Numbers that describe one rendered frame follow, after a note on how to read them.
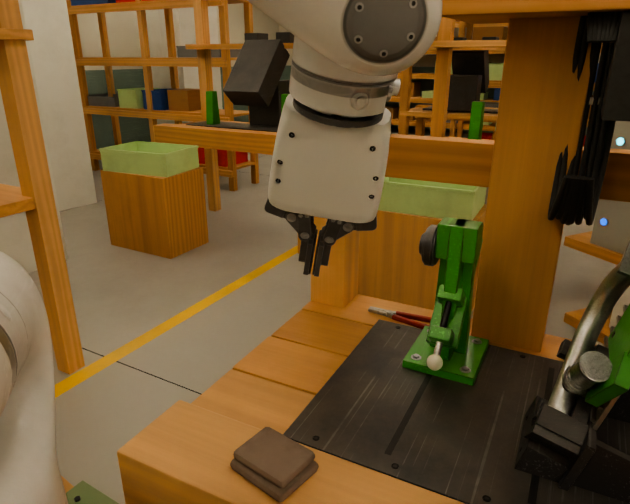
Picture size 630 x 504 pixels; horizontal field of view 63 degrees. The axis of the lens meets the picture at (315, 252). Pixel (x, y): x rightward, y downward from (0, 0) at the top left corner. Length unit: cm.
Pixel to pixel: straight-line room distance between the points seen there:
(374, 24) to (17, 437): 42
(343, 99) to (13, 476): 39
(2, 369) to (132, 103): 655
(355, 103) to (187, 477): 57
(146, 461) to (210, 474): 10
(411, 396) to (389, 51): 70
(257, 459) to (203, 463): 9
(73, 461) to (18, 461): 180
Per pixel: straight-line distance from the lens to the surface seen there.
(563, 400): 81
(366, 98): 40
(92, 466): 226
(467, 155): 113
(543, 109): 102
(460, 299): 94
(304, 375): 100
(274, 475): 74
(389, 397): 92
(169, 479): 81
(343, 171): 44
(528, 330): 113
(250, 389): 97
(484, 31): 784
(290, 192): 46
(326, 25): 31
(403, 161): 117
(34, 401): 53
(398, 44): 31
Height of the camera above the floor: 144
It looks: 21 degrees down
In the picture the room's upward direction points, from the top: straight up
